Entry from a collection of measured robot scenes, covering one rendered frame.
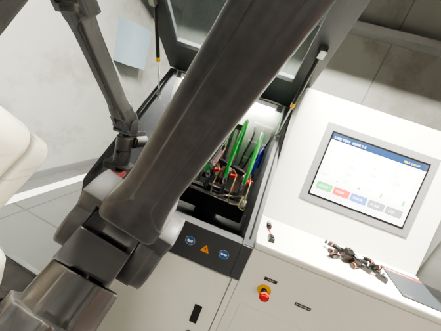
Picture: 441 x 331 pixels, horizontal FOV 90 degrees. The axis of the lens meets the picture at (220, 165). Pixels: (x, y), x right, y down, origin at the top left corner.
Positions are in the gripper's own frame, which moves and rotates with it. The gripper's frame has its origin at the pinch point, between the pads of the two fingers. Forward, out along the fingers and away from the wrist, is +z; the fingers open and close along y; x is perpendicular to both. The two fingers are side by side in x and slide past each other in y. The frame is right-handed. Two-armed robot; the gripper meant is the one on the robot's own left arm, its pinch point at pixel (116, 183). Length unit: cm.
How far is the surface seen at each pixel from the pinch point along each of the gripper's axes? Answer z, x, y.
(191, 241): 9.6, 2.6, -35.1
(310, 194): -16, -23, -75
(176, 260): 20.7, 2.6, -31.8
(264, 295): 16, 7, -67
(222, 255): 9.9, 2.7, -47.9
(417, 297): -1, -2, -116
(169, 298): 40, 3, -34
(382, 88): -99, -207, -156
